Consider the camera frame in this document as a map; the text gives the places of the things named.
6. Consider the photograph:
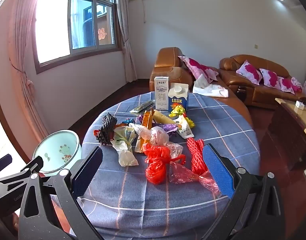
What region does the yellow foil wrapper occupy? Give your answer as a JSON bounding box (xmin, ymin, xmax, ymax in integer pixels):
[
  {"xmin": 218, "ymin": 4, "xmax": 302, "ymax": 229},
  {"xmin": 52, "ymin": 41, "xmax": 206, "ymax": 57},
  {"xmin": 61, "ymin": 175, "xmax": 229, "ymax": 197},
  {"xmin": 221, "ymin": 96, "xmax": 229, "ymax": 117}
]
[{"xmin": 169, "ymin": 105, "xmax": 195, "ymax": 128}]

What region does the brown leather chaise sofa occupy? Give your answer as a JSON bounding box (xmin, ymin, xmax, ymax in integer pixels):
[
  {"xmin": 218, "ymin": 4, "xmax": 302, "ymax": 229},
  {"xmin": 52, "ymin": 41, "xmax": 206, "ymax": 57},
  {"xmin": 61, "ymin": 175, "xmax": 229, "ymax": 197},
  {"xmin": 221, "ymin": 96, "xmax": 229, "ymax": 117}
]
[{"xmin": 150, "ymin": 47, "xmax": 253, "ymax": 130}]

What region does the dark green flat wrapper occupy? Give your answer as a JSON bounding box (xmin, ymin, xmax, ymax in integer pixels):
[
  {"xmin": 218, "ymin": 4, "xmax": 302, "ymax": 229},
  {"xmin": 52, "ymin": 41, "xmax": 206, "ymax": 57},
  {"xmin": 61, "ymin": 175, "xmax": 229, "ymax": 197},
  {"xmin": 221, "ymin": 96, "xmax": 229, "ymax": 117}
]
[{"xmin": 130, "ymin": 99, "xmax": 155, "ymax": 114}]

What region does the wooden glass door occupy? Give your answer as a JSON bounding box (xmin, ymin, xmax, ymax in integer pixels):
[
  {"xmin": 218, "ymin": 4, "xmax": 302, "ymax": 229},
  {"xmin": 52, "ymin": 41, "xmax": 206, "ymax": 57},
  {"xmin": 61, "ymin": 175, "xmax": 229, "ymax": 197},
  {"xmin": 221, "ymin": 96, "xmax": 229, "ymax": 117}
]
[{"xmin": 0, "ymin": 80, "xmax": 31, "ymax": 164}]

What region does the orange and blue foil wrapper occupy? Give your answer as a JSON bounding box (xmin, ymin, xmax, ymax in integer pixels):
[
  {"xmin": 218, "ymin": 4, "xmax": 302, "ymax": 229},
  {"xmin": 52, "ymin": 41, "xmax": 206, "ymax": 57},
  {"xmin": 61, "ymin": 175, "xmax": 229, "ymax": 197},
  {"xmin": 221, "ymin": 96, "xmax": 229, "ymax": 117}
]
[{"xmin": 93, "ymin": 117, "xmax": 136, "ymax": 138}]

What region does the pink curtain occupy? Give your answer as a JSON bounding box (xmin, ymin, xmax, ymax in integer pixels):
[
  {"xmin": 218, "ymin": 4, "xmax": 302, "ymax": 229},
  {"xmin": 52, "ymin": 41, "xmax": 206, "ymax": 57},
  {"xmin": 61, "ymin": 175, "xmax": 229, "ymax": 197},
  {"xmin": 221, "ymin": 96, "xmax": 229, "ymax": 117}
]
[
  {"xmin": 115, "ymin": 0, "xmax": 138, "ymax": 82},
  {"xmin": 8, "ymin": 0, "xmax": 50, "ymax": 140}
]

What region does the wooden coffee table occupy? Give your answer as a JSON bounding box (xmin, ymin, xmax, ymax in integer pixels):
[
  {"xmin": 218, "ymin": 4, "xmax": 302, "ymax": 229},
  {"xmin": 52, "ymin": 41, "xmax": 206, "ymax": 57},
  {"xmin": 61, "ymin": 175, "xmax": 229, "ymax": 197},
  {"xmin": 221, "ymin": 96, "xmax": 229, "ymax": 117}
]
[{"xmin": 267, "ymin": 97, "xmax": 306, "ymax": 178}]

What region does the purple foil wrapper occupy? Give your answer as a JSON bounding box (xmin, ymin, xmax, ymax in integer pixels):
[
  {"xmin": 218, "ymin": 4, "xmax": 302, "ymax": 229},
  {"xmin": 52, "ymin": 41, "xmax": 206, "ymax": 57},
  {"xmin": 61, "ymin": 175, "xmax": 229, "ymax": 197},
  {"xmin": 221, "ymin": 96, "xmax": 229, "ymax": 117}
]
[{"xmin": 153, "ymin": 122, "xmax": 178, "ymax": 137}]

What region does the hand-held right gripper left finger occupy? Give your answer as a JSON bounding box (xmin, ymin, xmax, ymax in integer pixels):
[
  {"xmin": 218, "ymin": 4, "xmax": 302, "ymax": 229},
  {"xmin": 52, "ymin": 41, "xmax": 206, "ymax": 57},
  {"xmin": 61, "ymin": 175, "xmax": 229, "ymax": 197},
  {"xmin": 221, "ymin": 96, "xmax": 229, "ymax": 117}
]
[{"xmin": 18, "ymin": 145, "xmax": 104, "ymax": 240}]

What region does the white milk carton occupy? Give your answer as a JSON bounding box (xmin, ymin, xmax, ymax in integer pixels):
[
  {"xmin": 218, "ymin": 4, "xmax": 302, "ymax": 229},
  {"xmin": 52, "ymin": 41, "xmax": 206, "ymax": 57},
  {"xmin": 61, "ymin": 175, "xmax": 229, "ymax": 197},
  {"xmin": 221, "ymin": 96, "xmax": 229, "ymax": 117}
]
[{"xmin": 154, "ymin": 76, "xmax": 170, "ymax": 110}]

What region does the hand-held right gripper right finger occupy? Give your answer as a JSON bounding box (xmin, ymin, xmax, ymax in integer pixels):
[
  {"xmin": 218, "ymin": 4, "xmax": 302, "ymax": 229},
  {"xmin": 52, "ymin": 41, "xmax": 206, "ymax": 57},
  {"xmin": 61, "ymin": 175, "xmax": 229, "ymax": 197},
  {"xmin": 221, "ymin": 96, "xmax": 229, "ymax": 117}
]
[{"xmin": 202, "ymin": 144, "xmax": 286, "ymax": 240}]

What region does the wood-framed window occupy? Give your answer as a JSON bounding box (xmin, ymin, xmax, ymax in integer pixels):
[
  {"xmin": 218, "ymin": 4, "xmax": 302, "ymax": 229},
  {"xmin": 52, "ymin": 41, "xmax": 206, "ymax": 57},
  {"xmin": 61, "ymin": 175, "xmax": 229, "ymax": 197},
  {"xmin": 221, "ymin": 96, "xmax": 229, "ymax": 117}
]
[{"xmin": 34, "ymin": 0, "xmax": 122, "ymax": 74}]

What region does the clear plastic bag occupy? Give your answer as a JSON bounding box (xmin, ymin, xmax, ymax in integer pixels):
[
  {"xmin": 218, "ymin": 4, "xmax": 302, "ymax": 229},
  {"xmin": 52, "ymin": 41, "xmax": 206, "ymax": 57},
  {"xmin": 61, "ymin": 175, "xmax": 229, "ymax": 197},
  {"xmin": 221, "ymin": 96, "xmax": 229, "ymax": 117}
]
[{"xmin": 133, "ymin": 124, "xmax": 184, "ymax": 160}]

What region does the red rope bundle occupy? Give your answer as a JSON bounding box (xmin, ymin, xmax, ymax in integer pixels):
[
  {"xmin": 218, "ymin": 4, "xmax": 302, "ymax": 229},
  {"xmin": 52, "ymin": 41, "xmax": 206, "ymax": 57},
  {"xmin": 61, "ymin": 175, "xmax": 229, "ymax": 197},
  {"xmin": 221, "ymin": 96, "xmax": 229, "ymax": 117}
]
[{"xmin": 187, "ymin": 137, "xmax": 210, "ymax": 177}]

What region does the pale green cartoon bin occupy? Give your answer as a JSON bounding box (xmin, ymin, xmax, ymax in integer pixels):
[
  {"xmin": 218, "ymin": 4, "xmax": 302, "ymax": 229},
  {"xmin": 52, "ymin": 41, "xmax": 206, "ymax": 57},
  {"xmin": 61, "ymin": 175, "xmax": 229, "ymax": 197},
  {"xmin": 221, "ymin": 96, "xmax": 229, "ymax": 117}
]
[{"xmin": 32, "ymin": 130, "xmax": 83, "ymax": 174}]

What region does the green and white plastic bag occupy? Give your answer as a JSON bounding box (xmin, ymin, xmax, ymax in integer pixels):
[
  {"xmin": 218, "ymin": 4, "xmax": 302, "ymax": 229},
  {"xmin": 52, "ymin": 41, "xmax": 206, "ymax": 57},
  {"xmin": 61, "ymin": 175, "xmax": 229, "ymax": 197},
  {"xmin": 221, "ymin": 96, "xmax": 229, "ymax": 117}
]
[{"xmin": 110, "ymin": 126, "xmax": 139, "ymax": 167}]

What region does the blue plaid tablecloth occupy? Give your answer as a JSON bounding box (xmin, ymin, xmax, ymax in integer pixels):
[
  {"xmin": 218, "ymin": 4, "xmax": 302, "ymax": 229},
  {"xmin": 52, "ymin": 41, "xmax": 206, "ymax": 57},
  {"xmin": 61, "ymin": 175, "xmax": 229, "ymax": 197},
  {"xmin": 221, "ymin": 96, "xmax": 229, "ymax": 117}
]
[{"xmin": 77, "ymin": 91, "xmax": 261, "ymax": 239}]

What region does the beige sponge bar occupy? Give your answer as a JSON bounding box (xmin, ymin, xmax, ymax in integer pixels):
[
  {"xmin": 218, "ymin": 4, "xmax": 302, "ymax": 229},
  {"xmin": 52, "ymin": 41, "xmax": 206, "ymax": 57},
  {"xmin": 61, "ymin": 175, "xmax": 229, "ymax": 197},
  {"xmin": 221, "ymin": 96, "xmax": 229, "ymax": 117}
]
[{"xmin": 153, "ymin": 110, "xmax": 176, "ymax": 125}]

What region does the red plastic bag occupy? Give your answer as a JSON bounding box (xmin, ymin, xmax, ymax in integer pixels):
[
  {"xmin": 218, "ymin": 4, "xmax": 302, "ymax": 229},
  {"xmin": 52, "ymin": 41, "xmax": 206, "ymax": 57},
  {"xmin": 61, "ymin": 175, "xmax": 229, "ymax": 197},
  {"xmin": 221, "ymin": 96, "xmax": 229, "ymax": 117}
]
[{"xmin": 142, "ymin": 142, "xmax": 186, "ymax": 185}]

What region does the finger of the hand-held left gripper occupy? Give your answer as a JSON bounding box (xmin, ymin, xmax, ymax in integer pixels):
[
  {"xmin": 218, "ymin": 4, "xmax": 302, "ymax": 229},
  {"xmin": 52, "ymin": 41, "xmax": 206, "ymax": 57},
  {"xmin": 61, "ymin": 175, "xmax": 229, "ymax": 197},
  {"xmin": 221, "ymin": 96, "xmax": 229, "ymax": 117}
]
[
  {"xmin": 0, "ymin": 156, "xmax": 45, "ymax": 195},
  {"xmin": 0, "ymin": 154, "xmax": 13, "ymax": 179}
]

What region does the blue and white juice carton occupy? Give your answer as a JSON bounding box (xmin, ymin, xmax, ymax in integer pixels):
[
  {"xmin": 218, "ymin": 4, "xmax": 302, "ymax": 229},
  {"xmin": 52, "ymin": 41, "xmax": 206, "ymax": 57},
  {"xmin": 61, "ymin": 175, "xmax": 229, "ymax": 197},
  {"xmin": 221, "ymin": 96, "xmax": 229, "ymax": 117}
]
[{"xmin": 168, "ymin": 83, "xmax": 189, "ymax": 111}]

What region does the white orange-print pouch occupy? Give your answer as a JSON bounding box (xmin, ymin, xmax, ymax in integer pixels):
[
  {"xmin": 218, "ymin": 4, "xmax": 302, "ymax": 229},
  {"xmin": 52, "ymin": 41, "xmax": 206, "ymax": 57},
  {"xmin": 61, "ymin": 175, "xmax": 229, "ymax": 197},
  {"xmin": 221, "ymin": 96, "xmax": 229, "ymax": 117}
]
[{"xmin": 175, "ymin": 115, "xmax": 195, "ymax": 139}]

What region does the orange foil packet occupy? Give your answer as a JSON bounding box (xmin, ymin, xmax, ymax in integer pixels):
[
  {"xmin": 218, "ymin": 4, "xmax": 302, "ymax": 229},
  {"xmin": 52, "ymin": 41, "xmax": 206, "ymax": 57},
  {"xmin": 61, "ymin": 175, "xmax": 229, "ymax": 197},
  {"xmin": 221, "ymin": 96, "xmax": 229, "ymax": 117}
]
[{"xmin": 135, "ymin": 108, "xmax": 154, "ymax": 153}]

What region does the pink transparent plastic bag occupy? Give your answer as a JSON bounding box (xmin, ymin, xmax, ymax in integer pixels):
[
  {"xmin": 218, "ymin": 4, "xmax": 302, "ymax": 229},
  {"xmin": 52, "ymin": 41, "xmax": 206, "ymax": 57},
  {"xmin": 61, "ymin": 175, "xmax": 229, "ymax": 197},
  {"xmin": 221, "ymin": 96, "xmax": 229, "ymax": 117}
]
[{"xmin": 169, "ymin": 161, "xmax": 222, "ymax": 198}]

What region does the pink floral pillow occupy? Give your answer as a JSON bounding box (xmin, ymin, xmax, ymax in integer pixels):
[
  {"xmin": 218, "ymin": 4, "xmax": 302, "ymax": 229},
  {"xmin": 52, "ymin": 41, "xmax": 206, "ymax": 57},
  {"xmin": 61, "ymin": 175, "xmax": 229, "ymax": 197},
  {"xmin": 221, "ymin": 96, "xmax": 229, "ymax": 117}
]
[
  {"xmin": 259, "ymin": 68, "xmax": 278, "ymax": 88},
  {"xmin": 178, "ymin": 56, "xmax": 219, "ymax": 83},
  {"xmin": 236, "ymin": 60, "xmax": 263, "ymax": 85},
  {"xmin": 290, "ymin": 77, "xmax": 303, "ymax": 93},
  {"xmin": 277, "ymin": 76, "xmax": 296, "ymax": 94}
]

